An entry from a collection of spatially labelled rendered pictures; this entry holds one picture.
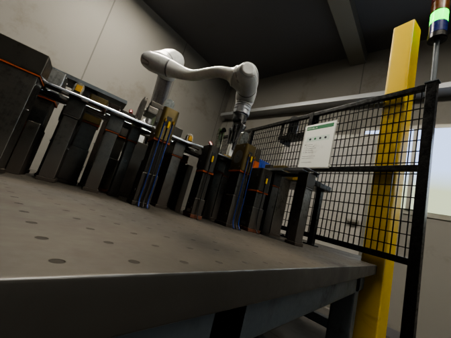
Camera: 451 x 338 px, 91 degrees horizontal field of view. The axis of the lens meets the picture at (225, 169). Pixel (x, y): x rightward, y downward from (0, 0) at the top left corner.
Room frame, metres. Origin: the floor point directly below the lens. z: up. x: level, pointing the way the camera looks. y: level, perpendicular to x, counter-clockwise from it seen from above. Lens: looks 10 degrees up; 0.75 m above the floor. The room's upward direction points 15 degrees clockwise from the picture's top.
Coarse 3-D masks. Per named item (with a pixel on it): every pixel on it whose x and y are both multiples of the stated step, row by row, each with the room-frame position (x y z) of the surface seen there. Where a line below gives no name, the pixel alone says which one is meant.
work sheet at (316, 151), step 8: (336, 120) 1.24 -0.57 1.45; (312, 128) 1.38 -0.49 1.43; (320, 128) 1.33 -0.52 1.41; (328, 128) 1.28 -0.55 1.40; (304, 136) 1.42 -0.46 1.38; (312, 136) 1.37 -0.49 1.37; (320, 136) 1.32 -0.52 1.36; (328, 136) 1.27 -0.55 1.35; (304, 144) 1.41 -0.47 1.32; (312, 144) 1.36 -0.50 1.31; (320, 144) 1.31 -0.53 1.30; (328, 144) 1.26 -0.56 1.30; (304, 152) 1.40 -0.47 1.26; (312, 152) 1.35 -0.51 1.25; (320, 152) 1.30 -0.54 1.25; (328, 152) 1.25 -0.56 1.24; (304, 160) 1.39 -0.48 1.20; (312, 160) 1.34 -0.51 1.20; (320, 160) 1.29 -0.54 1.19; (328, 160) 1.25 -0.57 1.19
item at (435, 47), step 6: (438, 30) 0.86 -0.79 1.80; (444, 30) 0.85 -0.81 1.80; (432, 36) 0.87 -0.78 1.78; (438, 36) 0.86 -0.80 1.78; (444, 36) 0.86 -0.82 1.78; (432, 42) 0.90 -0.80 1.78; (438, 42) 0.88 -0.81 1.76; (438, 48) 0.88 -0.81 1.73; (432, 54) 0.89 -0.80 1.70; (438, 54) 0.88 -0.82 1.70; (432, 60) 0.89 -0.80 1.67; (432, 66) 0.88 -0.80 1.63; (432, 72) 0.88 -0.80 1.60; (432, 78) 0.88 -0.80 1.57; (438, 78) 0.86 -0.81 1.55
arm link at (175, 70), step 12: (168, 60) 1.13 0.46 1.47; (168, 72) 1.15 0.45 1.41; (180, 72) 1.14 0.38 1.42; (192, 72) 1.11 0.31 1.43; (204, 72) 1.05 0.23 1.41; (216, 72) 1.00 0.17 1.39; (228, 72) 0.97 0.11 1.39; (240, 72) 0.90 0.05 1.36; (252, 72) 0.90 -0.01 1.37; (240, 84) 0.96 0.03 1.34; (252, 84) 0.95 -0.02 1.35
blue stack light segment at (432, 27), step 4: (436, 20) 0.87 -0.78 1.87; (440, 20) 0.86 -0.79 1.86; (444, 20) 0.85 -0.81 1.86; (432, 24) 0.88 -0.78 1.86; (436, 24) 0.87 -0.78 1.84; (440, 24) 0.86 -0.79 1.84; (444, 24) 0.85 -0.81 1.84; (432, 28) 0.88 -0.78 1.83; (436, 28) 0.86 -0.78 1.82; (440, 28) 0.86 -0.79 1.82; (444, 28) 0.85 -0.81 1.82; (428, 32) 0.90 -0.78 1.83
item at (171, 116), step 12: (168, 108) 0.73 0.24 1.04; (156, 120) 0.76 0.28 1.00; (168, 120) 0.73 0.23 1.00; (156, 132) 0.72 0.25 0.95; (168, 132) 0.74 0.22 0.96; (156, 144) 0.74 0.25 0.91; (168, 144) 0.75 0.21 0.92; (144, 156) 0.78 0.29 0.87; (156, 156) 0.74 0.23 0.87; (144, 168) 0.73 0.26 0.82; (156, 168) 0.75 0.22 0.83; (144, 180) 0.73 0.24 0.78; (156, 180) 0.75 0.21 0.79; (132, 192) 0.76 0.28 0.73; (144, 192) 0.74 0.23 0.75; (132, 204) 0.72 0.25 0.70; (144, 204) 0.74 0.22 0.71
